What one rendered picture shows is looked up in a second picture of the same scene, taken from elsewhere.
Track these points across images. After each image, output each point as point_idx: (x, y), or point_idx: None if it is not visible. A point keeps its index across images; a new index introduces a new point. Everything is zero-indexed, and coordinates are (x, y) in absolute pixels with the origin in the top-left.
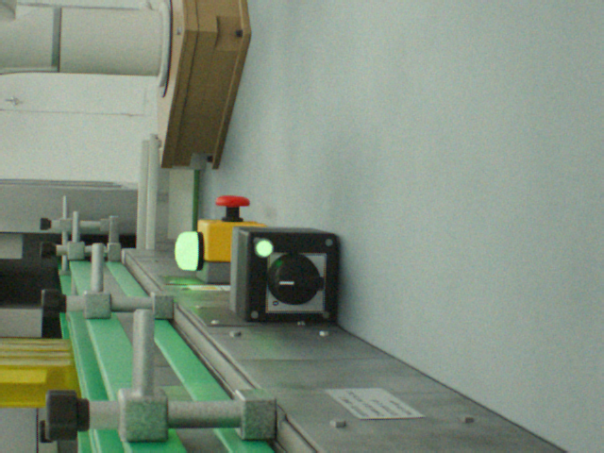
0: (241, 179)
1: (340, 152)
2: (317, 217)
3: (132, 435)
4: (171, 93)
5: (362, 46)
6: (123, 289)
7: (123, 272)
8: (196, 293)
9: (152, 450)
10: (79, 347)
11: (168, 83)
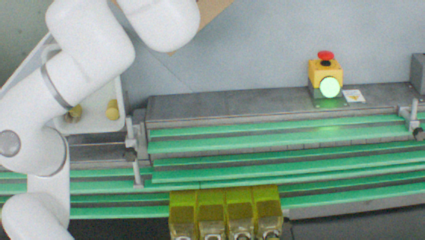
0: (253, 42)
1: None
2: (407, 48)
3: None
4: (218, 7)
5: None
6: (305, 126)
7: (218, 127)
8: (376, 100)
9: None
10: (307, 168)
11: (199, 1)
